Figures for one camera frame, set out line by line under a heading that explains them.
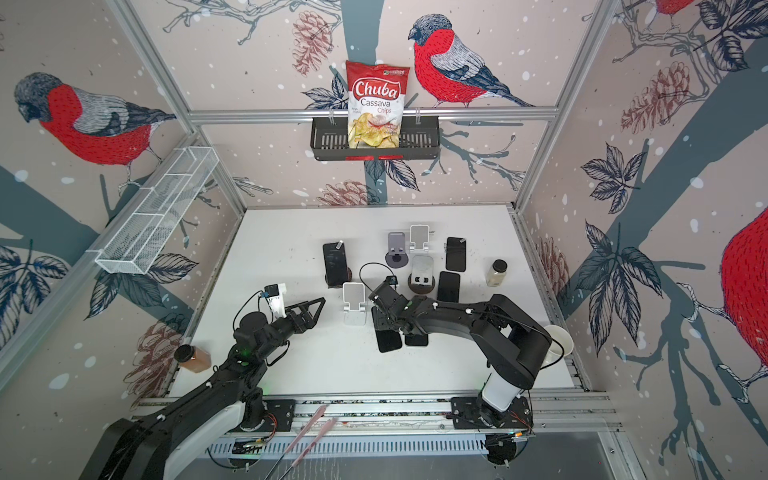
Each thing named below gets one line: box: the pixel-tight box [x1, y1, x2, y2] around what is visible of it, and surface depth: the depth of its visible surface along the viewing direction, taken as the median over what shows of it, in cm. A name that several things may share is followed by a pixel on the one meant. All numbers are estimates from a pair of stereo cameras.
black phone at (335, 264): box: [323, 242, 348, 286], surface depth 96 cm
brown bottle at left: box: [174, 344, 212, 374], surface depth 79 cm
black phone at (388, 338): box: [371, 305, 402, 353], surface depth 87 cm
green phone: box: [437, 271, 460, 303], surface depth 100 cm
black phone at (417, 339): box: [405, 333, 429, 346], surface depth 87 cm
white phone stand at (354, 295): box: [343, 282, 367, 326], surface depth 90 cm
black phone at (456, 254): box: [446, 236, 467, 272], surface depth 109 cm
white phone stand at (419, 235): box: [409, 224, 430, 252], surface depth 103 cm
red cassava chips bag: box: [346, 60, 410, 149], surface depth 86 cm
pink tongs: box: [264, 405, 337, 480], surface depth 71 cm
